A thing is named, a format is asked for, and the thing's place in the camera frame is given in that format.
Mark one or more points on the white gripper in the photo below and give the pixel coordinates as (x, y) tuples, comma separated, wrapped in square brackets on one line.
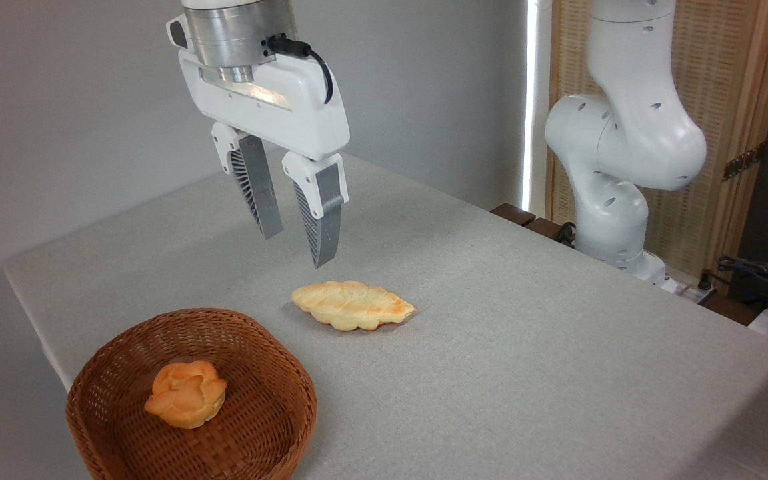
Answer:
[(290, 113)]

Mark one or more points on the long braided bread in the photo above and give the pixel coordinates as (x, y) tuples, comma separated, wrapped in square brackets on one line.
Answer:
[(352, 305)]

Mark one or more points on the brown wicker basket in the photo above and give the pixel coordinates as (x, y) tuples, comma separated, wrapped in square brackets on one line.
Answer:
[(264, 413)]

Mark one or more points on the round flower-shaped bread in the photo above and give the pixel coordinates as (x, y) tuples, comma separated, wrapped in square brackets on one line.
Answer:
[(186, 394)]

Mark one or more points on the silver metal wrist flange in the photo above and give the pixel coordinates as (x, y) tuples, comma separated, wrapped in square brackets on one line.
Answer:
[(237, 33)]

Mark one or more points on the dark wooden block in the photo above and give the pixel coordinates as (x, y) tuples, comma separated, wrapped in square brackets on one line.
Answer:
[(545, 228), (514, 213)]

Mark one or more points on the brass screen hinge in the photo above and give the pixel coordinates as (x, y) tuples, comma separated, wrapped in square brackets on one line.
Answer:
[(744, 162)]

